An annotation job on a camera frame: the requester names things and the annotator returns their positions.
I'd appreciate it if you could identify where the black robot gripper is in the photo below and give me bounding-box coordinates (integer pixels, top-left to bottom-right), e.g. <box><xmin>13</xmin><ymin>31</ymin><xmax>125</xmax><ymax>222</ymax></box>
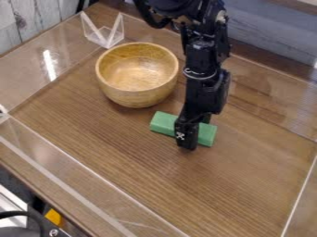
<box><xmin>176</xmin><ymin>68</ymin><xmax>231</xmax><ymax>150</ymax></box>

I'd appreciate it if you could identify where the green rectangular block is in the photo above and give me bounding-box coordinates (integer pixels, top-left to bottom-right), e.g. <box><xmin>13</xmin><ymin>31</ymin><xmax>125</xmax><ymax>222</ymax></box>
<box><xmin>150</xmin><ymin>111</ymin><xmax>217</xmax><ymax>147</ymax></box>

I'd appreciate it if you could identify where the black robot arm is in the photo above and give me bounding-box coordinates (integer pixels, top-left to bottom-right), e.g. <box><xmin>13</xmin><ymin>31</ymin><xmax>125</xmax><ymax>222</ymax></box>
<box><xmin>133</xmin><ymin>0</ymin><xmax>232</xmax><ymax>150</ymax></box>

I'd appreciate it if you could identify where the brown wooden bowl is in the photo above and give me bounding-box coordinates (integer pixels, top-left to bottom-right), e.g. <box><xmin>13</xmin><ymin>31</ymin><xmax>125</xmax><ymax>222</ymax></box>
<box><xmin>95</xmin><ymin>42</ymin><xmax>180</xmax><ymax>108</ymax></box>

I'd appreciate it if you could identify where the yellow and black device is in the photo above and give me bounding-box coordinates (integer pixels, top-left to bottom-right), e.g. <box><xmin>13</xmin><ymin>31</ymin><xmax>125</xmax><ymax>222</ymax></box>
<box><xmin>45</xmin><ymin>208</ymin><xmax>78</xmax><ymax>237</ymax></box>

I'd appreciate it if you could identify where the clear acrylic tray wall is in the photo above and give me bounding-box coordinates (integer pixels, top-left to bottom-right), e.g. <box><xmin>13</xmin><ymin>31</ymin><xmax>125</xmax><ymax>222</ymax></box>
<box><xmin>0</xmin><ymin>105</ymin><xmax>190</xmax><ymax>237</ymax></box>

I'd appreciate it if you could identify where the clear acrylic corner bracket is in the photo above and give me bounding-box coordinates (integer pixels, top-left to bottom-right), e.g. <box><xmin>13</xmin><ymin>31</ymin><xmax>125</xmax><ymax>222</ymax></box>
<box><xmin>79</xmin><ymin>12</ymin><xmax>126</xmax><ymax>49</ymax></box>

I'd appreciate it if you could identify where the black cable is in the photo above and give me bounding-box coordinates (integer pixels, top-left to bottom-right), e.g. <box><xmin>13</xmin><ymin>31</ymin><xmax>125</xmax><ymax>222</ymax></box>
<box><xmin>0</xmin><ymin>210</ymin><xmax>46</xmax><ymax>237</ymax></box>

